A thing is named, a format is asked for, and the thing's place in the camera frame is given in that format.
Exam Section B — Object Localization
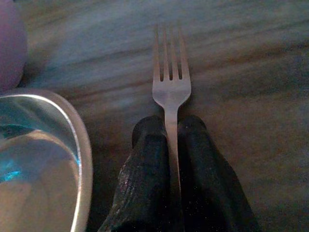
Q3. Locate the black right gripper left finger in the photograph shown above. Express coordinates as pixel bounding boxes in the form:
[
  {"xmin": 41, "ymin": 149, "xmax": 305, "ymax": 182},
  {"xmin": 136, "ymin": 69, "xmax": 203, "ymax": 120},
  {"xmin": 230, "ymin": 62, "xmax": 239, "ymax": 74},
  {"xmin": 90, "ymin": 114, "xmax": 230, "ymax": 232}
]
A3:
[{"xmin": 98, "ymin": 115, "xmax": 182, "ymax": 232}]

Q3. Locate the silver metal fork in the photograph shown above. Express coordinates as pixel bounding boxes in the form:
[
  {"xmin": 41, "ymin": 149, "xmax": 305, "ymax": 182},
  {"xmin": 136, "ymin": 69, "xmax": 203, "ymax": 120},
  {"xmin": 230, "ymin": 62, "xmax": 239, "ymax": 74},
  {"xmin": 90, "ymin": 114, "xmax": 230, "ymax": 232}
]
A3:
[{"xmin": 152, "ymin": 22, "xmax": 192, "ymax": 194}]

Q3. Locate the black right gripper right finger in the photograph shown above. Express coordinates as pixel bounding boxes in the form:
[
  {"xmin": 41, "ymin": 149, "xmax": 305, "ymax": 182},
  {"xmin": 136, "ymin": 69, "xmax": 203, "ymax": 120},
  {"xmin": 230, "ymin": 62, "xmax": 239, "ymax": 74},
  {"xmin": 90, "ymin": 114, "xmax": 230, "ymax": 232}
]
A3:
[{"xmin": 177, "ymin": 115, "xmax": 261, "ymax": 232}]

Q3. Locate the purple round cup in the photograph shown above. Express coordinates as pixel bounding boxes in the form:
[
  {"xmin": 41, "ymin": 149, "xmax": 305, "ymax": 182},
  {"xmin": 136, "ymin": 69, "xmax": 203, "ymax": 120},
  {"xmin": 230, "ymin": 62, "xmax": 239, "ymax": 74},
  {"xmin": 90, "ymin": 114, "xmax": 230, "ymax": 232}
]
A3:
[{"xmin": 0, "ymin": 0, "xmax": 28, "ymax": 92}]

